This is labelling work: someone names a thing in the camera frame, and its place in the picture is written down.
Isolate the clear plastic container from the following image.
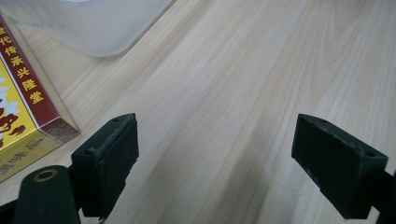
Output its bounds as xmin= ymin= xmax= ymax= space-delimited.
xmin=0 ymin=0 xmax=174 ymax=58

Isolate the yellow and red box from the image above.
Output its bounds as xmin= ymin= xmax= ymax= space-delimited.
xmin=0 ymin=13 xmax=81 ymax=184

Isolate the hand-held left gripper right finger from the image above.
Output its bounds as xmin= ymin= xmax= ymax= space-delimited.
xmin=290 ymin=113 xmax=389 ymax=220

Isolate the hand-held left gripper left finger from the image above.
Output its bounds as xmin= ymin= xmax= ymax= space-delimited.
xmin=70 ymin=112 xmax=140 ymax=219

